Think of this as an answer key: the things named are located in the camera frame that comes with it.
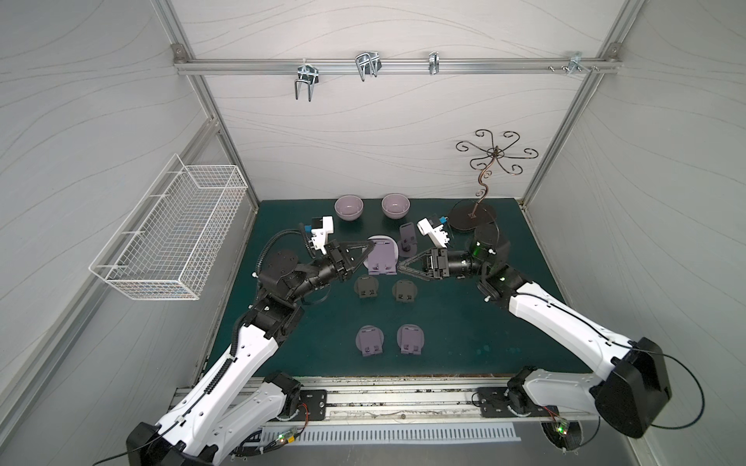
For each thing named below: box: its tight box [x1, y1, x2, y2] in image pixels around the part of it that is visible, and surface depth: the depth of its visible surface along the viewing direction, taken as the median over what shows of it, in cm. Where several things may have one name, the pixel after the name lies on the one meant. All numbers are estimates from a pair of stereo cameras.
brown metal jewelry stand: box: [447, 129, 540, 232], surface depth 97 cm
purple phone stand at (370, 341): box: [355, 324, 385, 357], surface depth 86 cm
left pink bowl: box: [334, 194, 365, 222], surface depth 117 cm
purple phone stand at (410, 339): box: [396, 323, 425, 356], surface depth 86 cm
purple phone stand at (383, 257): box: [362, 233, 400, 275], surface depth 64 cm
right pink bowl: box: [380, 193, 411, 220], surface depth 117 cm
